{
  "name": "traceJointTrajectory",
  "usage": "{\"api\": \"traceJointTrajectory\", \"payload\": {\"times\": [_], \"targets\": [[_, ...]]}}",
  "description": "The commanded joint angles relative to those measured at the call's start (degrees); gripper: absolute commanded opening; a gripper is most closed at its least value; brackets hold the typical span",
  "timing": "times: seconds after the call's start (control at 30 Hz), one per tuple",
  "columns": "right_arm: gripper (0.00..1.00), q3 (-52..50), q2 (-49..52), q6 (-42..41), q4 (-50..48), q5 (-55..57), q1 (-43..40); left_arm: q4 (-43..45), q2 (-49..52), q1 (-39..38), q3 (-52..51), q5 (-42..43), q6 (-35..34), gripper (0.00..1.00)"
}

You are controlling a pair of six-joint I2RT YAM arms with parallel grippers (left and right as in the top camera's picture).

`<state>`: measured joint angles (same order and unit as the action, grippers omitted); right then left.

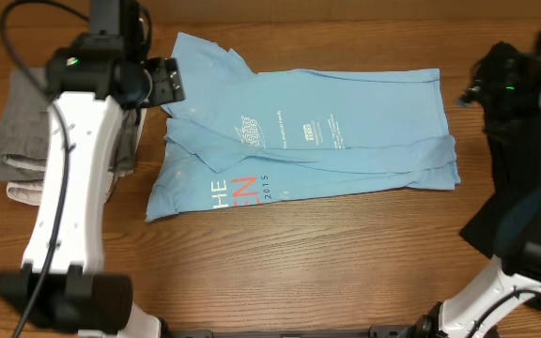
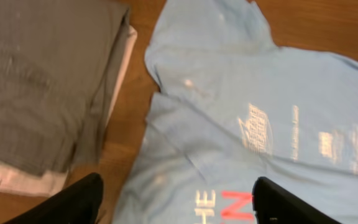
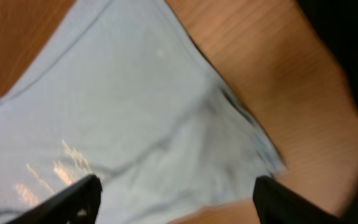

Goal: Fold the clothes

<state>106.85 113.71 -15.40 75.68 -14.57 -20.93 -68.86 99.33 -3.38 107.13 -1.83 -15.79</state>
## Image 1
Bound light blue printed t-shirt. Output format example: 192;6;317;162
147;33;460;221

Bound black garment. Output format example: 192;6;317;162
457;40;541;316

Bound folded beige trousers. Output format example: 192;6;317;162
0;109;147;206

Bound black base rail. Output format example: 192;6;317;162
161;325;414;338

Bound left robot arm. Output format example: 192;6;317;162
0;31;184;337

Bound folded grey trousers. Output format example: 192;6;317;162
0;68;140;183

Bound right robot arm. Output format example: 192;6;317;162
397;31;541;338

